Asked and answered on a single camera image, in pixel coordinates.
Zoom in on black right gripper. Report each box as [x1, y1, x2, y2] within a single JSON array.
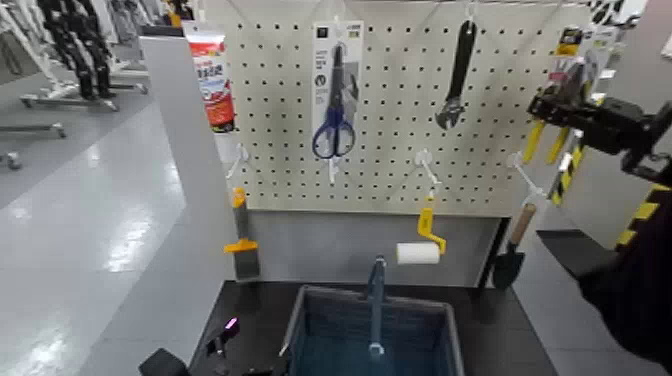
[[526, 83, 651, 157]]

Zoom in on yellow pliers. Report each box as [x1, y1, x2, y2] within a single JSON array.
[[522, 26, 606, 167]]

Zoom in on grey partition with hazard tape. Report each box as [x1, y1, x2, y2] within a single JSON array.
[[546, 0, 672, 251]]

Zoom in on black adjustable wrench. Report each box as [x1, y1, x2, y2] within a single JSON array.
[[434, 20, 478, 131]]

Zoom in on grey partition panel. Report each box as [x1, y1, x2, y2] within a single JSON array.
[[78, 35, 239, 376]]

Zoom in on white perforated pegboard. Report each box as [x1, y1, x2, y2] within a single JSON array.
[[207, 0, 592, 218]]

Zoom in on blue scissors in package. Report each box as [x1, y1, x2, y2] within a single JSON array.
[[311, 20, 365, 161]]

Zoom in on red white sealant tube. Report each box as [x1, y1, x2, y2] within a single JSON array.
[[183, 21, 236, 134]]

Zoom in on grey wheeled stand base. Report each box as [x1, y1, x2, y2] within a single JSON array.
[[0, 122, 68, 172]]

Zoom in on black robot on stand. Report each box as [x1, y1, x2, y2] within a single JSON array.
[[35, 0, 115, 101]]

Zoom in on blue-grey crate with handle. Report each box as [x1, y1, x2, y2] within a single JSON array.
[[276, 255, 466, 376]]

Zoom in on yellow handled scraper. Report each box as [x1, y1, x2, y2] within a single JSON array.
[[223, 187, 261, 282]]

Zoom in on black metal post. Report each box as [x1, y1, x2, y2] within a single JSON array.
[[474, 216, 512, 296]]

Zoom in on white paint roller yellow handle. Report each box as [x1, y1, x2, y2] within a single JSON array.
[[396, 207, 448, 266]]

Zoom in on dark trowel with wooden handle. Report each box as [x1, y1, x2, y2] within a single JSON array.
[[491, 203, 538, 290]]

